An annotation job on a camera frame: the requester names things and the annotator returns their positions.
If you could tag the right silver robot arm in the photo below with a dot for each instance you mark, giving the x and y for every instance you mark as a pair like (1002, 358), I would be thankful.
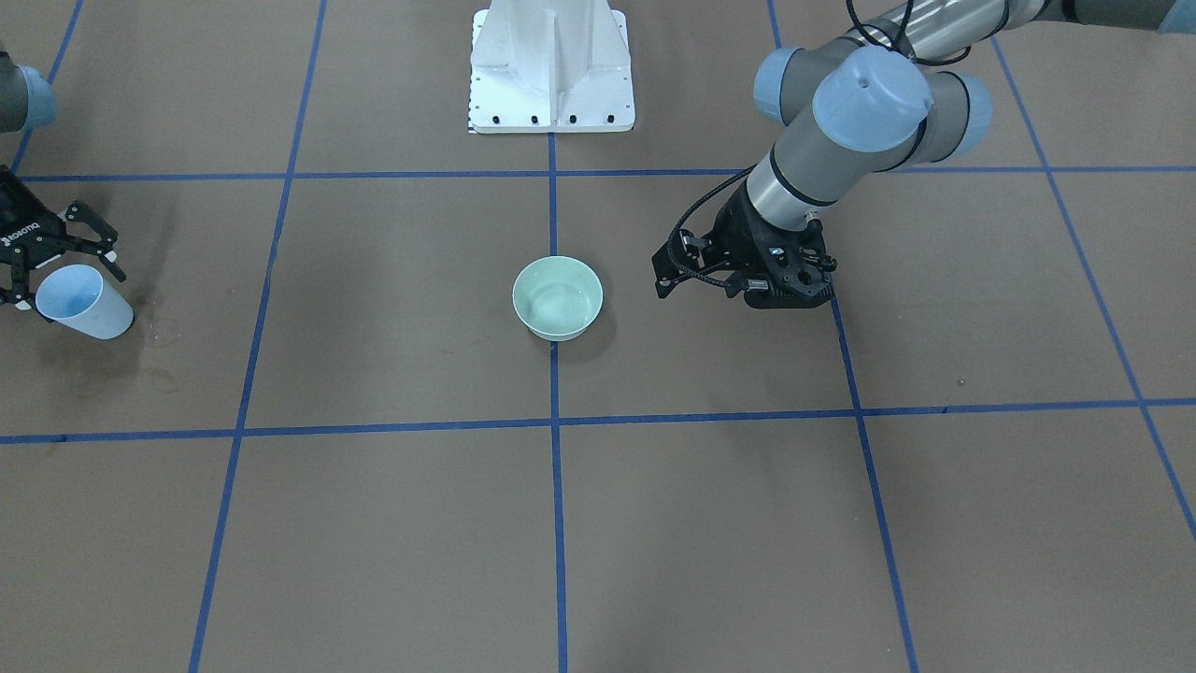
(28, 102)

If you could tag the white pedestal base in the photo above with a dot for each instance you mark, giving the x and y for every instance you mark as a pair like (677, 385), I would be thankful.
(550, 67)

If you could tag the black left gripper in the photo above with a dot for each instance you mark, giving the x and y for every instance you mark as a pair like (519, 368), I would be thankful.
(735, 234)

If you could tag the light green bowl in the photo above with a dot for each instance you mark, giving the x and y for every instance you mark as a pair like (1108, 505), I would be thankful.
(557, 297)

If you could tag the light blue plastic cup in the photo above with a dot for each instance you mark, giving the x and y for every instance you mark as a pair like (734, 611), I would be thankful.
(81, 298)

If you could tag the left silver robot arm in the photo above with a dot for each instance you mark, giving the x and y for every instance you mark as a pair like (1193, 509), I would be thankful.
(876, 98)

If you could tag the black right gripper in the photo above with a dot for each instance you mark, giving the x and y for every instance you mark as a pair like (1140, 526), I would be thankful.
(17, 245)

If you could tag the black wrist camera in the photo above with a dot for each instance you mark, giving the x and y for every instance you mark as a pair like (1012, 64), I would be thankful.
(680, 259)

